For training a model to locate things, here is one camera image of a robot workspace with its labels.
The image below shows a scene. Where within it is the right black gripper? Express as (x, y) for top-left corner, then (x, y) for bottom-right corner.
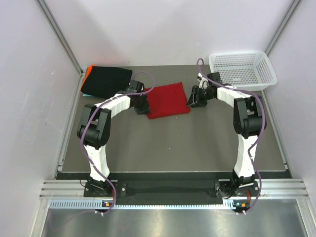
(185, 86), (214, 108)

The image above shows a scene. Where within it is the red t shirt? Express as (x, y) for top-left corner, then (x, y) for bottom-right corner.
(146, 82), (191, 119)

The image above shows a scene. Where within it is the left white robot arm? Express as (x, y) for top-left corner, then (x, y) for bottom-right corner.
(77, 80), (151, 198)

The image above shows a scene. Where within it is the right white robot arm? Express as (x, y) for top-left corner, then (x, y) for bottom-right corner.
(186, 73), (266, 196)

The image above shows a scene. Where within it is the folded black t shirt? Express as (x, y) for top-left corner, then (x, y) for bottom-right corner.
(81, 66), (132, 99)

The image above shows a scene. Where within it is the folded orange t shirt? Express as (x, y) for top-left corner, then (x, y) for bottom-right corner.
(80, 65), (95, 89)

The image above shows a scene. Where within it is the white plastic basket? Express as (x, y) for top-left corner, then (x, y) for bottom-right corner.
(209, 51), (277, 91)

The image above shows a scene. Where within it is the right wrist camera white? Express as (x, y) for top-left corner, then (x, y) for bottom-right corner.
(197, 73), (209, 89)

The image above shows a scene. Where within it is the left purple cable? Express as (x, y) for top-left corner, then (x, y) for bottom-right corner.
(80, 72), (156, 218)

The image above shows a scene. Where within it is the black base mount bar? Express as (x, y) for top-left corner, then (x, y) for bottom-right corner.
(83, 172), (260, 200)

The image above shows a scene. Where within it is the grey slotted cable duct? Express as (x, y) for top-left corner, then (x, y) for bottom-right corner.
(49, 199), (247, 211)

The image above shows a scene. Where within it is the left aluminium frame post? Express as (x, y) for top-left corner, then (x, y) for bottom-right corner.
(35, 0), (83, 75)

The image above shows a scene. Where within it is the aluminium frame post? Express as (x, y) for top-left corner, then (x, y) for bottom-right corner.
(265, 0), (302, 57)
(35, 0), (83, 75)

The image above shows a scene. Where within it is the right aluminium frame post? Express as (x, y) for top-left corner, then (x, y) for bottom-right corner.
(265, 0), (302, 57)

